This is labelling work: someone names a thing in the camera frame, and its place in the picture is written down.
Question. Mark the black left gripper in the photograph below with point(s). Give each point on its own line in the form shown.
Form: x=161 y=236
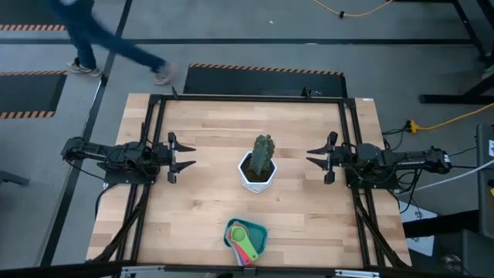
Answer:
x=171 y=158

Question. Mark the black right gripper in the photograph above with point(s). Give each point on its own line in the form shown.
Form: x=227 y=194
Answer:
x=339 y=158

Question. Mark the green measuring cup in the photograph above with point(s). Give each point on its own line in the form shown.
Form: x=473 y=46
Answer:
x=239 y=233

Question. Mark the teal plastic basket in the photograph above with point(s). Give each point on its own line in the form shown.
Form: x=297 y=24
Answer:
x=258 y=237

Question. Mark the red measuring cup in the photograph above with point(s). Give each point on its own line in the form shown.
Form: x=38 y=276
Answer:
x=241 y=253

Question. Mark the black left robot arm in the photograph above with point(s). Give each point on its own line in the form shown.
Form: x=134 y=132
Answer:
x=96 y=148

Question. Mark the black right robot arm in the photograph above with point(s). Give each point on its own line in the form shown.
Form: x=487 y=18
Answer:
x=409 y=157

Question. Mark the green cactus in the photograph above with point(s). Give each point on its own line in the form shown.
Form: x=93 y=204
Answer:
x=262 y=154

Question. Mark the white hexagonal plant pot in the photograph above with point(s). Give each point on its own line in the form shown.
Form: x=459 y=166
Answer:
x=256 y=185

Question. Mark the large black hazard-striped floor mat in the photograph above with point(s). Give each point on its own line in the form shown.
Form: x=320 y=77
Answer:
x=262 y=83

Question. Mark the white sheet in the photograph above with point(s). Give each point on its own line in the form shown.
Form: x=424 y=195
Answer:
x=424 y=243

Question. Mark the black floor bar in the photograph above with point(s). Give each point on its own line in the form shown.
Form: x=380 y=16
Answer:
x=440 y=226

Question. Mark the black metal stand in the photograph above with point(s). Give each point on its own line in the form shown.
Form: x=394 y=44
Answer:
x=451 y=99

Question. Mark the person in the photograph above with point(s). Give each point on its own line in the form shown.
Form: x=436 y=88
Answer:
x=85 y=31

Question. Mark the grey cabinet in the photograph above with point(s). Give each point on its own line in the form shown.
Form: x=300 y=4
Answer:
x=486 y=185

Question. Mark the black crossbar with silver brackets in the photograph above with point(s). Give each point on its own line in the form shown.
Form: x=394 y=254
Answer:
x=58 y=270

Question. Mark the dark furniture leg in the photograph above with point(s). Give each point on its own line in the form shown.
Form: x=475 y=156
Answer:
x=11 y=178

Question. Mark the dark grey box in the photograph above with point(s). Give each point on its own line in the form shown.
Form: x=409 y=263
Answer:
x=471 y=251

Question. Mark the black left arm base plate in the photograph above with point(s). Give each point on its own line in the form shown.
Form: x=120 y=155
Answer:
x=127 y=180

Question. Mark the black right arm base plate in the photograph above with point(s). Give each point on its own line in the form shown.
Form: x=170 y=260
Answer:
x=378 y=184

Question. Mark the black aluminium table frame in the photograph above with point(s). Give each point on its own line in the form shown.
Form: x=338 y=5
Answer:
x=251 y=98

